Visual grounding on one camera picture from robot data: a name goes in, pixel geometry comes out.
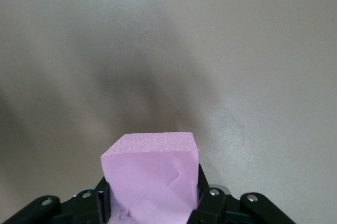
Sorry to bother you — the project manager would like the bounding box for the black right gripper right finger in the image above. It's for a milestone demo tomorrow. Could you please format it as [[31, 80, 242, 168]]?
[[188, 164, 293, 224]]

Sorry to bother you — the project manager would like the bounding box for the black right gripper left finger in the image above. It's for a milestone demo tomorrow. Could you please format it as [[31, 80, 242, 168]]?
[[0, 176, 111, 224]]

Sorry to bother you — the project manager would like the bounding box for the pink foam cube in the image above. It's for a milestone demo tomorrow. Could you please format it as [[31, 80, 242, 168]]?
[[100, 132, 200, 224]]

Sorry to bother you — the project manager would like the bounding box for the brown table cover sheet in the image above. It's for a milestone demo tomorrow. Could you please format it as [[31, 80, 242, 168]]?
[[0, 0, 337, 224]]

